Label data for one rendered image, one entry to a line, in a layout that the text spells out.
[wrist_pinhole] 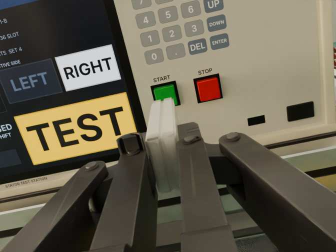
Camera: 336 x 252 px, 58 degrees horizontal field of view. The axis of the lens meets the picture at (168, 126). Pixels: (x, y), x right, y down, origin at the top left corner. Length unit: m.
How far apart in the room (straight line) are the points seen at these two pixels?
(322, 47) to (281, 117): 0.07
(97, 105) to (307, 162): 0.19
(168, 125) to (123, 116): 0.13
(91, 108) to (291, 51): 0.18
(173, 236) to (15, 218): 0.26
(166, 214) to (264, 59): 0.16
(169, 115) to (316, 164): 0.16
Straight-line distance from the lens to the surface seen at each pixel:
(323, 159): 0.29
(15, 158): 0.32
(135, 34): 0.26
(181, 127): 0.17
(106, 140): 0.29
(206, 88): 0.27
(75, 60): 0.28
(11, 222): 0.33
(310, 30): 0.29
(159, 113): 0.18
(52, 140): 0.30
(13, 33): 0.29
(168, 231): 0.49
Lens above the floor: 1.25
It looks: 19 degrees down
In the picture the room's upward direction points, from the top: 13 degrees counter-clockwise
